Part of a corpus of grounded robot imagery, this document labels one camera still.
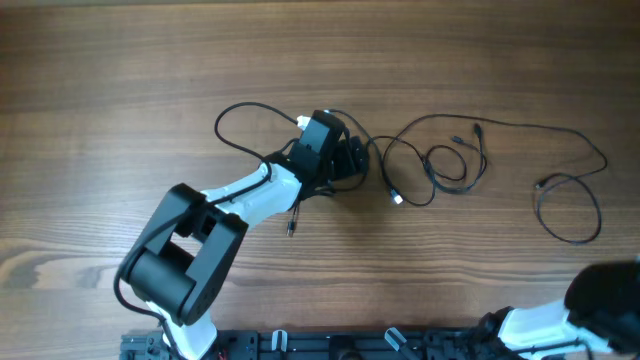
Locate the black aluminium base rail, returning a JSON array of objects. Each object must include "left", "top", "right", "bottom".
[{"left": 118, "top": 327, "right": 501, "bottom": 360}]

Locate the thin black usb cable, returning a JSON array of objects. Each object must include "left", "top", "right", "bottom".
[{"left": 285, "top": 108, "right": 437, "bottom": 237}]

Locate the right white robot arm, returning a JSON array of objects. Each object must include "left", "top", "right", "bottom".
[{"left": 474, "top": 260, "right": 639, "bottom": 359}]

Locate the long black cable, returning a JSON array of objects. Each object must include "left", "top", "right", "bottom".
[{"left": 382, "top": 113, "right": 609, "bottom": 245}]

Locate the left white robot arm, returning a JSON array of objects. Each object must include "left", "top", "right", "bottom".
[{"left": 114, "top": 111, "right": 369, "bottom": 359}]

